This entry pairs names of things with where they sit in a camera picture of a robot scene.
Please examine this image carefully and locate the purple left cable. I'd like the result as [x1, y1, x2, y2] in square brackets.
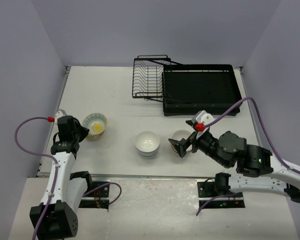
[14, 116, 122, 240]

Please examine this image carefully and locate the white bowl front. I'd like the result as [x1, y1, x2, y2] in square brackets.
[138, 152, 157, 159]

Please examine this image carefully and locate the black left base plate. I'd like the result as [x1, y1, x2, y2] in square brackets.
[79, 186, 110, 210]

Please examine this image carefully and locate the yellow patterned bowl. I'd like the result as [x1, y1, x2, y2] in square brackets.
[82, 113, 108, 138]

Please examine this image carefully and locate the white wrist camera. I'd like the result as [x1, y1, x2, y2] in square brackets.
[191, 110, 215, 140]
[54, 109, 67, 119]

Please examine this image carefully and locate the beige floral bowl front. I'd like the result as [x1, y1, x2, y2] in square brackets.
[176, 148, 192, 158]

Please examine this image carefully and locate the beige floral bowl back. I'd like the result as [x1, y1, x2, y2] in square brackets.
[171, 129, 192, 141]

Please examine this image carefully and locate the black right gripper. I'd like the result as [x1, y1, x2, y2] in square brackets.
[167, 128, 230, 168]

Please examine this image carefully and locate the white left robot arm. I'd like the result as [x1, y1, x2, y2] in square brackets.
[29, 115, 94, 240]

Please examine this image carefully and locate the white green floral bowl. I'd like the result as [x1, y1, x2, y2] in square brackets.
[86, 132, 104, 141]

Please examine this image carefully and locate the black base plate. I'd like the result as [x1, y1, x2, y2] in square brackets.
[197, 178, 246, 209]
[79, 186, 110, 210]

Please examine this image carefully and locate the black dish drying tray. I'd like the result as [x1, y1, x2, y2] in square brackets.
[162, 64, 242, 117]

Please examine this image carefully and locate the black wire dish rack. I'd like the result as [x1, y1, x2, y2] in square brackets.
[131, 54, 182, 103]

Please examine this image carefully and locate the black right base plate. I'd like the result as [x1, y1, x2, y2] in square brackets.
[197, 178, 246, 209]

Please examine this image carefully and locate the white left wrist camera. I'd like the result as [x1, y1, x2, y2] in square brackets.
[54, 109, 67, 119]

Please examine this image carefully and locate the white bowl back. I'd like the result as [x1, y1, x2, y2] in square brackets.
[134, 131, 161, 153]

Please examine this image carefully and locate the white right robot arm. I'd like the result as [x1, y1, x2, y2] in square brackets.
[168, 120, 300, 204]

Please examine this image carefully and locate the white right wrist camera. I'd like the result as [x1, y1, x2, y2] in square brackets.
[191, 110, 215, 140]

